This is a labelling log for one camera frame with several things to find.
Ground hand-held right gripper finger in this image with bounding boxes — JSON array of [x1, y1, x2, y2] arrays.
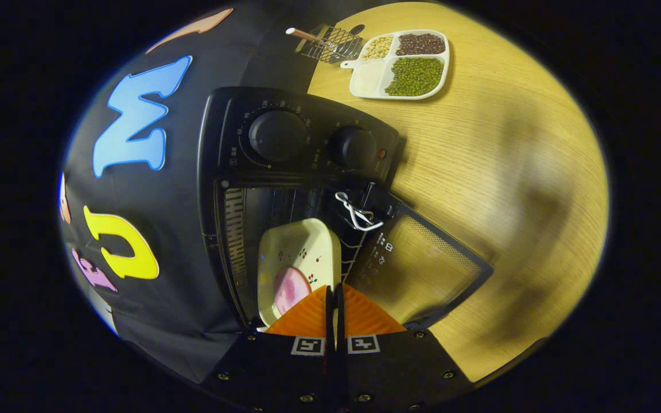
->
[[200, 283, 337, 412], [337, 283, 475, 412]]

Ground pink round food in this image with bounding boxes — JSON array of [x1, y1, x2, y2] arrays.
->
[[273, 267, 312, 315]]

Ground cream cherry print plate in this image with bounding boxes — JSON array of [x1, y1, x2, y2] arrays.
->
[[257, 218, 343, 328]]

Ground black electric oven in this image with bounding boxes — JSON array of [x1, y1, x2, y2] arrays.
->
[[197, 86, 495, 333]]

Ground black backdrop cloth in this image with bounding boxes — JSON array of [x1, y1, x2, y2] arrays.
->
[[58, 1, 337, 385]]

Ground white divided bean tray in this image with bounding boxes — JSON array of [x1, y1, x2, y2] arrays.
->
[[340, 30, 451, 101]]

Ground wire mesh basket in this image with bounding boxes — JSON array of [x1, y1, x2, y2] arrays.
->
[[295, 24, 364, 64]]

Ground brown handled utensil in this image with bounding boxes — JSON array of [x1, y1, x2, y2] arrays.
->
[[285, 27, 331, 45]]

